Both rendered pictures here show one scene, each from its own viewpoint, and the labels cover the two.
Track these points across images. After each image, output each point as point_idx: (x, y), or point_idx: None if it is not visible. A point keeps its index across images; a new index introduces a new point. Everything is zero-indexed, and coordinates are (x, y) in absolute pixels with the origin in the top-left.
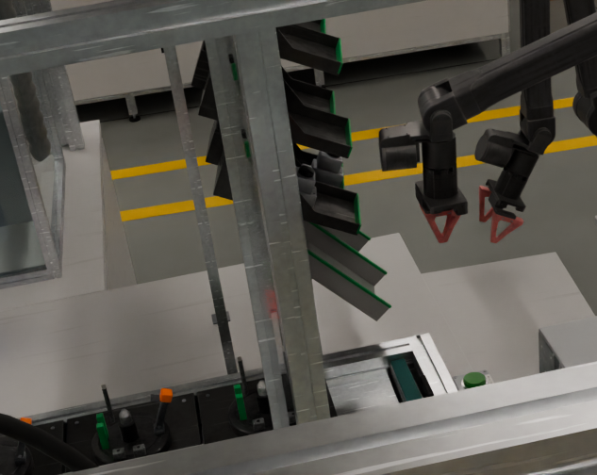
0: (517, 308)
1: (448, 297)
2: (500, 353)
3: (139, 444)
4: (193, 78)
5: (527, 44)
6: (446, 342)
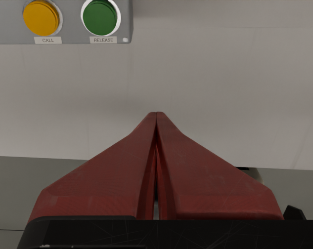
0: (305, 110)
1: None
2: (236, 68)
3: None
4: None
5: None
6: (292, 13)
